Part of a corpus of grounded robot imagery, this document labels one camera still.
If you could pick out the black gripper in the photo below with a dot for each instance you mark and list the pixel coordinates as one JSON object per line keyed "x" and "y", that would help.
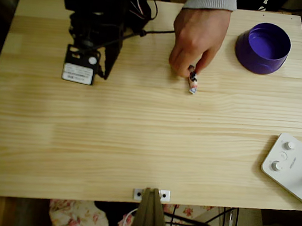
{"x": 111, "y": 57}

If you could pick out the candy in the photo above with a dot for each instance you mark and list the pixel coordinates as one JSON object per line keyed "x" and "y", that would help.
{"x": 192, "y": 83}

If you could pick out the purple bowl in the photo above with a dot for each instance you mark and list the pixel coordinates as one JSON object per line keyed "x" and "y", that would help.
{"x": 262, "y": 48}

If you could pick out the person's bare hand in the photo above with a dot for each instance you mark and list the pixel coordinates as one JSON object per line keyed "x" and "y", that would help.
{"x": 197, "y": 35}

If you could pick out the black device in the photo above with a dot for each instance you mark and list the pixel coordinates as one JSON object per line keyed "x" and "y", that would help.
{"x": 274, "y": 3}

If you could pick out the white lamp knob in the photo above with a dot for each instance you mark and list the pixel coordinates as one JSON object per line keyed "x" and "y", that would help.
{"x": 276, "y": 165}
{"x": 289, "y": 145}

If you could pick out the white control box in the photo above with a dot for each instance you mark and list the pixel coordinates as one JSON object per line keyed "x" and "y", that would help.
{"x": 291, "y": 173}

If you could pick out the black camera box with label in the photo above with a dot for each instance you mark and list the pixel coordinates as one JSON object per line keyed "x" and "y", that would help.
{"x": 78, "y": 67}

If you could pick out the aluminium corner bracket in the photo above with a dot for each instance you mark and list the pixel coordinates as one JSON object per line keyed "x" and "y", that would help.
{"x": 136, "y": 193}

